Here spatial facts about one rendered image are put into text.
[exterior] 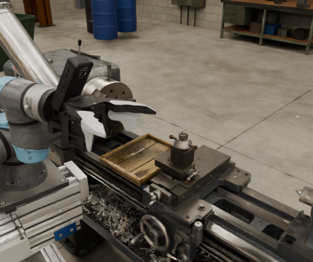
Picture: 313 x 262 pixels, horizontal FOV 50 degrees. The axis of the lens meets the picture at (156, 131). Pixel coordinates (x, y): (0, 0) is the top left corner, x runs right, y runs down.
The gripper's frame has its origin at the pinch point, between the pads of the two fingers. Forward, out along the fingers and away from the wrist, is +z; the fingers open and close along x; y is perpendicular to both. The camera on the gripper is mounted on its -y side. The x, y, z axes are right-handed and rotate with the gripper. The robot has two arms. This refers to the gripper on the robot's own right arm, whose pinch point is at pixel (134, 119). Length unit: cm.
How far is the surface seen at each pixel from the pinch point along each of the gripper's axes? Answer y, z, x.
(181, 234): 69, -14, -59
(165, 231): 71, -21, -59
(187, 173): 48, -19, -71
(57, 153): 67, -103, -76
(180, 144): 35, -23, -69
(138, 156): 58, -56, -88
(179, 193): 54, -19, -63
